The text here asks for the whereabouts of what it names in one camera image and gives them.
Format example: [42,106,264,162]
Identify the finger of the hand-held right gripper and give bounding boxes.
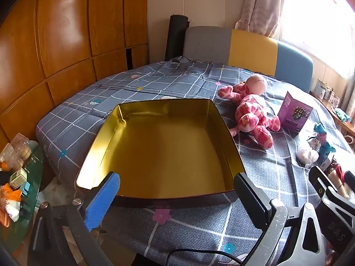
[309,166,337,200]

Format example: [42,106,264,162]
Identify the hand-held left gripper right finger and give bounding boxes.
[233,172,326,266]

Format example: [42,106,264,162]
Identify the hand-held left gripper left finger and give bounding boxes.
[28,171,121,266]

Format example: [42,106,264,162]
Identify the red fuzzy sock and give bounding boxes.
[329,159,350,198]

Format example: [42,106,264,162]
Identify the white plush toy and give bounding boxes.
[296,141,321,168]

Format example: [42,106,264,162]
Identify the teal plush toy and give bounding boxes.
[313,122,337,157]

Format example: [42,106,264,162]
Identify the gold tin box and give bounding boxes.
[75,98,245,200]

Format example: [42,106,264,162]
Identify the white printed cloth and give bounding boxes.
[41,177,81,206]

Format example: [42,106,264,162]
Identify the small teal toy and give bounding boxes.
[334,108,351,122]

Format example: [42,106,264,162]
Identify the purple cardboard box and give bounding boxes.
[277,91,314,133]

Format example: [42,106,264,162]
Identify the green glass side table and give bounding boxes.
[0,141,45,255]

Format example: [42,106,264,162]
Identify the light blue plastic clip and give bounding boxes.
[19,181,34,197]

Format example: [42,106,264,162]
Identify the small green white box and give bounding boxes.
[10,169,28,187]

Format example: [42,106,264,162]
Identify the jars on window shelf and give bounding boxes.
[315,80,340,106]

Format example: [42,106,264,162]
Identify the pink giraffe plush toy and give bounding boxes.
[217,73,281,149]

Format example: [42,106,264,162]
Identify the orange white snack packet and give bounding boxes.
[0,184,23,222]

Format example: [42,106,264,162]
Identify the clear plastic cookie container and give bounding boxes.
[0,133,32,169]

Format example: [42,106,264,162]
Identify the grey checked bedsheet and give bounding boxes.
[35,56,355,266]

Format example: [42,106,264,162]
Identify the bright window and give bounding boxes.
[280,0,355,78]

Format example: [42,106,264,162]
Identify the wooden wardrobe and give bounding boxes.
[0,0,150,145]

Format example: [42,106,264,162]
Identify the black rolled mat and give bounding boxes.
[164,14,189,61]

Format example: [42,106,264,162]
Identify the beige patterned curtain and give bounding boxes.
[235,0,286,38]

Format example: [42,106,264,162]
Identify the black cable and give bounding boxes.
[166,248,245,266]

